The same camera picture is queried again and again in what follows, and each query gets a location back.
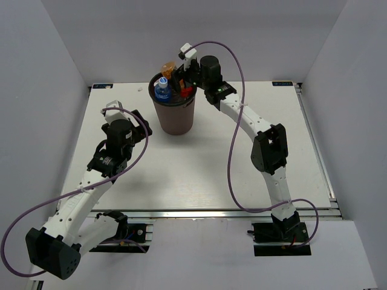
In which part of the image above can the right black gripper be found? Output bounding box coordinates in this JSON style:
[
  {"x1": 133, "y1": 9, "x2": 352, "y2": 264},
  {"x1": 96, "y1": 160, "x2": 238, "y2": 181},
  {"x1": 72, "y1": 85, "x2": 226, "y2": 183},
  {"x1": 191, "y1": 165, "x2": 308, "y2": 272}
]
[{"x1": 167, "y1": 59, "x2": 209, "y2": 94}]

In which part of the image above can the orange juice bottle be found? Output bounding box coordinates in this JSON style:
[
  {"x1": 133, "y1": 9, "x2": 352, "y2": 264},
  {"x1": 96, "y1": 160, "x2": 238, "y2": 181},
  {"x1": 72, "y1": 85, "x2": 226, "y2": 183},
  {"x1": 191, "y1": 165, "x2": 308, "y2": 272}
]
[{"x1": 160, "y1": 62, "x2": 183, "y2": 88}]

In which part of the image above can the clear bottle red label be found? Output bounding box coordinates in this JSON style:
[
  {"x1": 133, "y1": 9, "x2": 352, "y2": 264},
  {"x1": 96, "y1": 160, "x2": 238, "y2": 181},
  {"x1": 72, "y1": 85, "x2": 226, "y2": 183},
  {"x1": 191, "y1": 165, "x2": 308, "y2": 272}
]
[{"x1": 180, "y1": 86, "x2": 194, "y2": 98}]

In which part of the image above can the Pocari Sweat blue bottle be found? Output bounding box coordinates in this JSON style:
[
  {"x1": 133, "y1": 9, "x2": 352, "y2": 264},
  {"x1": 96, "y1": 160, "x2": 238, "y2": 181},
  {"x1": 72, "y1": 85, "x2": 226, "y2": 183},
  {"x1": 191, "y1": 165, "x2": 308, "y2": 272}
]
[{"x1": 154, "y1": 77, "x2": 172, "y2": 103}]

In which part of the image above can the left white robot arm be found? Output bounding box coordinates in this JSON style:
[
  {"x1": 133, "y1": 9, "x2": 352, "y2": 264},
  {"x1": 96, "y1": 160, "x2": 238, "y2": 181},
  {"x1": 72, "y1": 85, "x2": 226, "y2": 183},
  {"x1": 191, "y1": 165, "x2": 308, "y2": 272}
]
[{"x1": 26, "y1": 106, "x2": 152, "y2": 280}]

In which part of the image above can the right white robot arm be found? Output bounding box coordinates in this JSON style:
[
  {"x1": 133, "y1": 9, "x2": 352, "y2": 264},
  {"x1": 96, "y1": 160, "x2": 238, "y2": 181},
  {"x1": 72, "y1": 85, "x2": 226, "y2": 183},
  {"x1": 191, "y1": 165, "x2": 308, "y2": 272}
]
[{"x1": 171, "y1": 53, "x2": 300, "y2": 241}]

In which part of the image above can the brown plastic waste bin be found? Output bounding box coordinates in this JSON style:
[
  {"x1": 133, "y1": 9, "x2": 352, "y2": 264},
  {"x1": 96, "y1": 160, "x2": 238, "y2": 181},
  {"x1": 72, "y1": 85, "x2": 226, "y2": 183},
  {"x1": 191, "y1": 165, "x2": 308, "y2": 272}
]
[{"x1": 148, "y1": 73, "x2": 197, "y2": 135}]

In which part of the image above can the left blue table sticker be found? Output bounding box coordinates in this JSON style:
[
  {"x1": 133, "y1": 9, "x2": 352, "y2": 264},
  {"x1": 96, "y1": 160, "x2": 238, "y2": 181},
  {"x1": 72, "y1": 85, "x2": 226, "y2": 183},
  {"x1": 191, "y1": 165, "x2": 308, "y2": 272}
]
[{"x1": 92, "y1": 83, "x2": 113, "y2": 89}]

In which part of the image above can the blue table sticker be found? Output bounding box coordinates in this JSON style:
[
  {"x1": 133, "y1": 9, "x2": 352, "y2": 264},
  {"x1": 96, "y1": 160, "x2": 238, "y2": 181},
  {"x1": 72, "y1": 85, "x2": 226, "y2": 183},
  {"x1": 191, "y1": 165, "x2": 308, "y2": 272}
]
[
  {"x1": 92, "y1": 83, "x2": 113, "y2": 89},
  {"x1": 272, "y1": 81, "x2": 293, "y2": 86}
]

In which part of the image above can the right blue table sticker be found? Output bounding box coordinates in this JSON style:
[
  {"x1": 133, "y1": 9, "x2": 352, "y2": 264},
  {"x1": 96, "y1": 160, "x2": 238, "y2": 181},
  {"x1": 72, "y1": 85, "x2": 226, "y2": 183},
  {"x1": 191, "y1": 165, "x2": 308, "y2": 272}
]
[{"x1": 272, "y1": 81, "x2": 293, "y2": 86}]

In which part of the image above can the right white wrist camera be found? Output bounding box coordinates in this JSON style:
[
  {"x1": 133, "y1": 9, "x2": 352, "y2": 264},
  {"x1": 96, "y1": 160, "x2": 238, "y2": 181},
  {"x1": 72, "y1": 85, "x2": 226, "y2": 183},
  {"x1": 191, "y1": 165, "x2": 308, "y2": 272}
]
[{"x1": 178, "y1": 43, "x2": 197, "y2": 71}]

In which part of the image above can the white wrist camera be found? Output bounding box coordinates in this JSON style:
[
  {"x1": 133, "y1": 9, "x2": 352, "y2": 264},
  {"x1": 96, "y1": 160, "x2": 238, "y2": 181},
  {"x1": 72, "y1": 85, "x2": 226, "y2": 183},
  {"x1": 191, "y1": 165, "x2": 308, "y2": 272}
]
[
  {"x1": 100, "y1": 100, "x2": 129, "y2": 125},
  {"x1": 178, "y1": 43, "x2": 197, "y2": 71}
]

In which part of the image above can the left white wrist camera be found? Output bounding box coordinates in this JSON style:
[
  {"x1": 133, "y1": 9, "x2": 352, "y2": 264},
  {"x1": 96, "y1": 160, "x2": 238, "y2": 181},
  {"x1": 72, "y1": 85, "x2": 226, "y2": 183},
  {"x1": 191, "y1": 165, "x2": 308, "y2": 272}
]
[{"x1": 100, "y1": 100, "x2": 129, "y2": 125}]

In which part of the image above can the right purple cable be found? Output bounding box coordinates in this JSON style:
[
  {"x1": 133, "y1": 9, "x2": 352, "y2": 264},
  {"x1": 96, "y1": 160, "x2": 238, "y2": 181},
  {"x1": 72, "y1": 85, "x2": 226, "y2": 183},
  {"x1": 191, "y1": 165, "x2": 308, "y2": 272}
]
[{"x1": 184, "y1": 40, "x2": 319, "y2": 249}]

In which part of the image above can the purple cable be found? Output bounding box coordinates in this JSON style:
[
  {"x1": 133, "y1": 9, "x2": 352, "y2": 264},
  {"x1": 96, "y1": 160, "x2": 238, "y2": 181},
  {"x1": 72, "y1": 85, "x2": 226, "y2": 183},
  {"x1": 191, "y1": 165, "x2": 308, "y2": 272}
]
[
  {"x1": 1, "y1": 107, "x2": 149, "y2": 278},
  {"x1": 184, "y1": 40, "x2": 319, "y2": 249}
]

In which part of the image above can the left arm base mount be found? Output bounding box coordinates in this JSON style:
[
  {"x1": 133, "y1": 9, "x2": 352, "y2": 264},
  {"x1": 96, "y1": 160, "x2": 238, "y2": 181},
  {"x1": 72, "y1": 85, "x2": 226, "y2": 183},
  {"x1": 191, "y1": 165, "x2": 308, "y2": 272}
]
[{"x1": 89, "y1": 210, "x2": 153, "y2": 254}]

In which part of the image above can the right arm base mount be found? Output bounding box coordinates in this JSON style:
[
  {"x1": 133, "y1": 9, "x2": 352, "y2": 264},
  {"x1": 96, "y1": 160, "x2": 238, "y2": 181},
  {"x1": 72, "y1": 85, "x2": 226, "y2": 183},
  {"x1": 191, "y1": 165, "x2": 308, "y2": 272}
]
[{"x1": 247, "y1": 222, "x2": 311, "y2": 257}]

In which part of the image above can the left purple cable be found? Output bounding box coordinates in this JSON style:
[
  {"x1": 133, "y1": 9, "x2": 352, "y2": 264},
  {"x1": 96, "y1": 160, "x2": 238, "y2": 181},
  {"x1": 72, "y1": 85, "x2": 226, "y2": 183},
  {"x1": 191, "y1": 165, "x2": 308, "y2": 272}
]
[{"x1": 1, "y1": 107, "x2": 149, "y2": 278}]

